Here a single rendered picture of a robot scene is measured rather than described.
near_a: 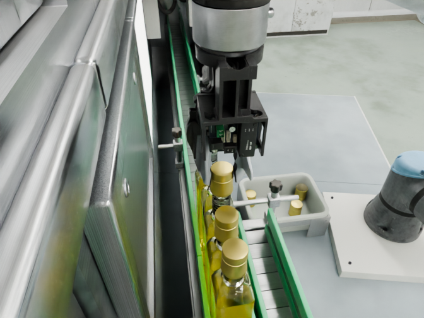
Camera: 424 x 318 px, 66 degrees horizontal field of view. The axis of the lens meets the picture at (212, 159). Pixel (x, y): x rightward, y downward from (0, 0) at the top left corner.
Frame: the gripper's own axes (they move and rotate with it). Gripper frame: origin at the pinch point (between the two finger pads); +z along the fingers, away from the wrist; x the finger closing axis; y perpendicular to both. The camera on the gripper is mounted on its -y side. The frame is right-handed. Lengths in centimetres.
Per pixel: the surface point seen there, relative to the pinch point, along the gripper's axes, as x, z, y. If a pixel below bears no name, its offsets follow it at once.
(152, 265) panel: -12.2, 17.9, 2.5
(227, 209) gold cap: 0.0, 2.7, 4.9
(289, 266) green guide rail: 12.8, 22.5, 3.2
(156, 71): -14, 44, -132
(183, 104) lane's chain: -2, 31, -73
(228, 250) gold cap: -1.0, 2.7, 11.6
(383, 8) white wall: 301, 102, -423
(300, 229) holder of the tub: 25, 40, -18
